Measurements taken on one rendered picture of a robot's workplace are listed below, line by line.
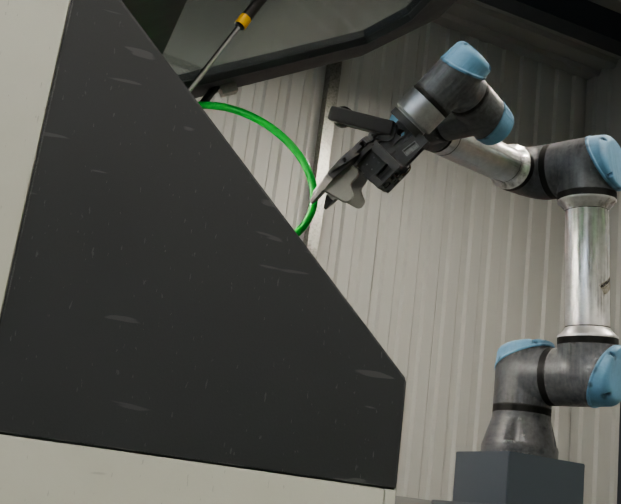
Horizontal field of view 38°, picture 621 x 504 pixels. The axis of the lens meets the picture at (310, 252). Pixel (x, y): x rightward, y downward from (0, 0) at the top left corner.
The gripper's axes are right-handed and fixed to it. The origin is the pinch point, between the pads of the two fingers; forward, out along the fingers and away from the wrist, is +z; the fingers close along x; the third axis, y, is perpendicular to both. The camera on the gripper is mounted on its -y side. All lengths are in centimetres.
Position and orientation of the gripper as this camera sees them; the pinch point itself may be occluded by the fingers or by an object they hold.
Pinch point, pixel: (319, 198)
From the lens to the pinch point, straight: 156.6
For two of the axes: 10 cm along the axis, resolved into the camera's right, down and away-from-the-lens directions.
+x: 3.1, 0.7, 9.5
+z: -6.9, 7.0, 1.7
